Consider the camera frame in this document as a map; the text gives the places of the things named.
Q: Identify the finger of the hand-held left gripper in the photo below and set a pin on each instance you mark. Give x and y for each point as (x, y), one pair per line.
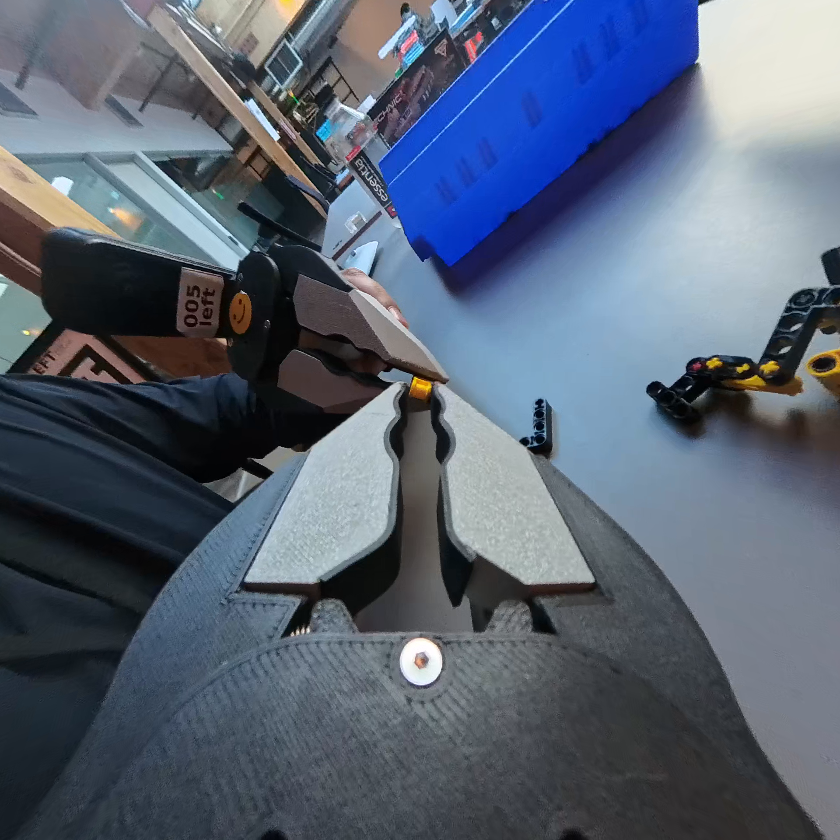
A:
(321, 384)
(367, 325)

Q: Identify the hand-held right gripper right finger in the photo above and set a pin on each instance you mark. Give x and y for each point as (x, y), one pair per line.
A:
(512, 512)

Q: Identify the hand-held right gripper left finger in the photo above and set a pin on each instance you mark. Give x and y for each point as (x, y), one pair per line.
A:
(328, 505)

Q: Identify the yellow lego connector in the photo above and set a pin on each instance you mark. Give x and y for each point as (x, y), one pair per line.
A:
(420, 388)

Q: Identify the person's left forearm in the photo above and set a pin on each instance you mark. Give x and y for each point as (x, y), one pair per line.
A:
(131, 420)

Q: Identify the black angled lego beam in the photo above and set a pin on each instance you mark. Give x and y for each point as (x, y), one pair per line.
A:
(539, 426)

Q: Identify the dark lego set box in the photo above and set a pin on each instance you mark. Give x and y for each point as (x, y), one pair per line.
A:
(420, 85)

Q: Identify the yellow and black lego assembly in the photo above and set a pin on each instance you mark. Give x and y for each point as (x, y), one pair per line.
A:
(774, 364)

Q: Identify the person's left hand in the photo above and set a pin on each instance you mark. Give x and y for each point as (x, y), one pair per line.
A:
(377, 292)

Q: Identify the small white object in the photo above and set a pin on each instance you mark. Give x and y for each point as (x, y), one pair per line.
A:
(364, 257)

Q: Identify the framed marker sign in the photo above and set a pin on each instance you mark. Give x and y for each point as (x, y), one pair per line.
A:
(85, 358)

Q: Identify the black office chair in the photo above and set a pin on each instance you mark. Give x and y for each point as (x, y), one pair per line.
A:
(282, 226)

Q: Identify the black and white cardboard box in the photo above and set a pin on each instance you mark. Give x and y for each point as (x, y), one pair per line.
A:
(371, 184)

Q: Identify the clear plastic jar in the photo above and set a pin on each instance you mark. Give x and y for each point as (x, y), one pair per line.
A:
(348, 128)

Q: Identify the long wooden table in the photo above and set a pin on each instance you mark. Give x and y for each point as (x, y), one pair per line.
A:
(229, 98)

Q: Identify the blue storage bin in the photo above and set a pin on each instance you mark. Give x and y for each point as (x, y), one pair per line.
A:
(538, 118)

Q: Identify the wooden partition frame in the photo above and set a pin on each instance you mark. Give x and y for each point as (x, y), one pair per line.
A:
(26, 216)

